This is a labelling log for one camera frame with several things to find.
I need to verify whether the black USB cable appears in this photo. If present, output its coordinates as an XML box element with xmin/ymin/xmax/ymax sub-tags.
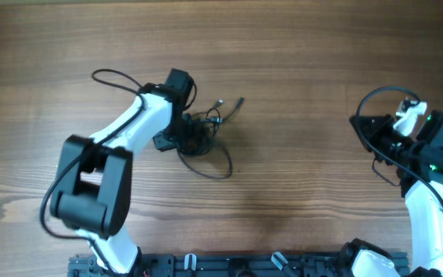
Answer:
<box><xmin>175</xmin><ymin>96</ymin><xmax>245</xmax><ymax>181</ymax></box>

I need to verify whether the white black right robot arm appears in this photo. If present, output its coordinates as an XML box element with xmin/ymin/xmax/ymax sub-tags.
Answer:
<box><xmin>349</xmin><ymin>110</ymin><xmax>443</xmax><ymax>276</ymax></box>

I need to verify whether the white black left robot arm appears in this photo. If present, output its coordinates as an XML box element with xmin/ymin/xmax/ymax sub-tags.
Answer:
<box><xmin>40</xmin><ymin>68</ymin><xmax>195</xmax><ymax>276</ymax></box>

